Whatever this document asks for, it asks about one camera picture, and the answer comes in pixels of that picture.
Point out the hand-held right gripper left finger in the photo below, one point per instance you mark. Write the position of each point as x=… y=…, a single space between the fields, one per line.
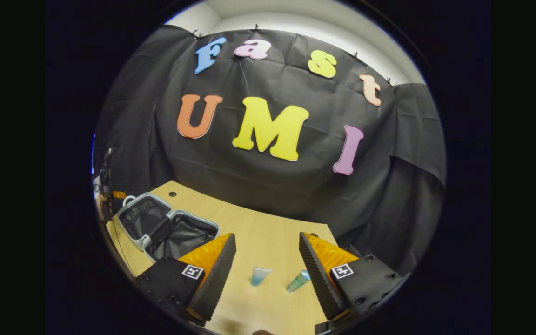
x=217 y=284

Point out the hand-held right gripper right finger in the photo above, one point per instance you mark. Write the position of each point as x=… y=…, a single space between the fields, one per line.
x=321 y=284

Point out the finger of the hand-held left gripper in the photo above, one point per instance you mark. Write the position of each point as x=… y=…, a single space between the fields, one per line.
x=119 y=194

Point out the blue-green skincare bottle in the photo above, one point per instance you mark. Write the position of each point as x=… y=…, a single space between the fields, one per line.
x=298 y=281

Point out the pale blue skincare tube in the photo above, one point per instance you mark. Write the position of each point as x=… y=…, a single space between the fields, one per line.
x=259 y=275

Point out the light blue suitcase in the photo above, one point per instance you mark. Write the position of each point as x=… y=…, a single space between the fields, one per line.
x=179 y=237

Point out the black backdrop cloth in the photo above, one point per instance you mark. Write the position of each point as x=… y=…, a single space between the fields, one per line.
x=268 y=190

